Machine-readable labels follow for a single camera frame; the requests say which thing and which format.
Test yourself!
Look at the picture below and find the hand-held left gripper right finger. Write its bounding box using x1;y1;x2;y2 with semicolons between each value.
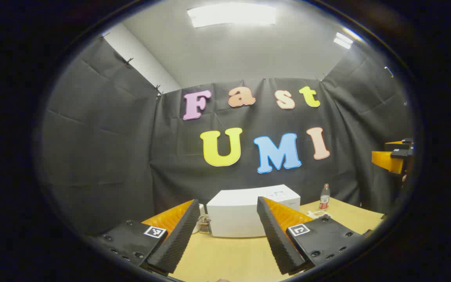
257;196;372;275

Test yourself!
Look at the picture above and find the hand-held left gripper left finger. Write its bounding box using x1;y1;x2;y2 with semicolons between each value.
94;199;201;275

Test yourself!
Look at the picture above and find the white microwave oven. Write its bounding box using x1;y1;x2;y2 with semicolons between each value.
206;184;301;238

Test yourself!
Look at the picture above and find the white toaster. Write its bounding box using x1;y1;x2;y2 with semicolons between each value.
191;204;213;235

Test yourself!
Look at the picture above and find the clear bottle with red label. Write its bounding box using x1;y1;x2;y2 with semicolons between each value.
319;183;331;211

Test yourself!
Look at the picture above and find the black backdrop cloth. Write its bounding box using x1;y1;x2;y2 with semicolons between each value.
40;37;414;235

